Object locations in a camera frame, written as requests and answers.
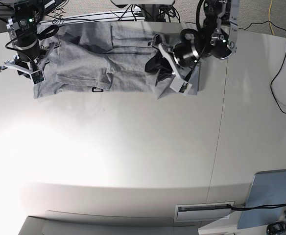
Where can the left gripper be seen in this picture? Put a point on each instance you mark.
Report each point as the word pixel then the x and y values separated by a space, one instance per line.
pixel 184 55

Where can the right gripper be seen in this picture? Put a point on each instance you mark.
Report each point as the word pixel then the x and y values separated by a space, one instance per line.
pixel 28 52

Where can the grey T-shirt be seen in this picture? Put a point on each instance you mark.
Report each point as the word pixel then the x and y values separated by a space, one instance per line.
pixel 101 56

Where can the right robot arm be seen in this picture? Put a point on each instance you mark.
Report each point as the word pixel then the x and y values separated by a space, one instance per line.
pixel 27 15

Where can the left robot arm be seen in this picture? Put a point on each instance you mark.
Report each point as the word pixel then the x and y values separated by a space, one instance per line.
pixel 215 35

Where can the grey laptop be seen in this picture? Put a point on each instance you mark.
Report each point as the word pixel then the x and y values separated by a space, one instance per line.
pixel 268 188

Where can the black device lower right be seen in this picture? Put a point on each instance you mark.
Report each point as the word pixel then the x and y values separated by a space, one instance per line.
pixel 278 228

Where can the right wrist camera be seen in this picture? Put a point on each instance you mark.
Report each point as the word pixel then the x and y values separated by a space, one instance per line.
pixel 37 76

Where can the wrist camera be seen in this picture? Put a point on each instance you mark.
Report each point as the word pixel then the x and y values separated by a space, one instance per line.
pixel 37 76
pixel 180 86

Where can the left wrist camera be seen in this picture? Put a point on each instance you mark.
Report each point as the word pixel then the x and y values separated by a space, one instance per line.
pixel 180 86

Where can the table cable grommet box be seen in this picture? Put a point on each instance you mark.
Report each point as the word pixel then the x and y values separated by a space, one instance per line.
pixel 202 212

